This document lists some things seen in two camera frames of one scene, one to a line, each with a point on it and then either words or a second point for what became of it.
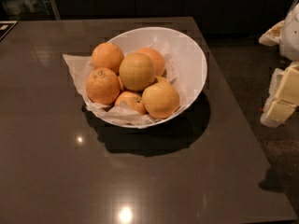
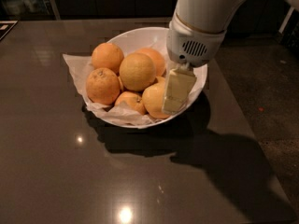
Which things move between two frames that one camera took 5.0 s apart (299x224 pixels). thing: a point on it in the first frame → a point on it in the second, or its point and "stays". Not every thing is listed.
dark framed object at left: (6, 26) stays
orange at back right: (156, 58) stays
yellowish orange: (161, 100) stays
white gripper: (291, 36) → (191, 46)
